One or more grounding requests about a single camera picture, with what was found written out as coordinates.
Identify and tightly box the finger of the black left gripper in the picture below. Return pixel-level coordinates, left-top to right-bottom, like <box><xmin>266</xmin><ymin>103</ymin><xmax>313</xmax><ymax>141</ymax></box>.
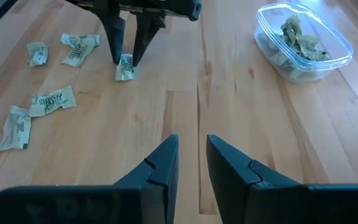
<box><xmin>131</xmin><ymin>14</ymin><xmax>167</xmax><ymax>67</ymax></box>
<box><xmin>99</xmin><ymin>13</ymin><xmax>126</xmax><ymax>65</ymax></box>

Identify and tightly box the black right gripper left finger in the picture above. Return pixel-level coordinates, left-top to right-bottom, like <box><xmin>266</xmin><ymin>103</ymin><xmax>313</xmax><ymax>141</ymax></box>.
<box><xmin>113</xmin><ymin>134</ymin><xmax>180</xmax><ymax>224</ymax></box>

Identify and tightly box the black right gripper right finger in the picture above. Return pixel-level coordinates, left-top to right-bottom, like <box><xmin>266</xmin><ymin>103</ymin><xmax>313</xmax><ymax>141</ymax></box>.
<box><xmin>206</xmin><ymin>134</ymin><xmax>307</xmax><ymax>224</ymax></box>

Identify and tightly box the clear plastic container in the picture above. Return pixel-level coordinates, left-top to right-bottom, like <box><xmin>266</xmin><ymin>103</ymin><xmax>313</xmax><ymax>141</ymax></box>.
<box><xmin>254</xmin><ymin>2</ymin><xmax>354</xmax><ymax>83</ymax></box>

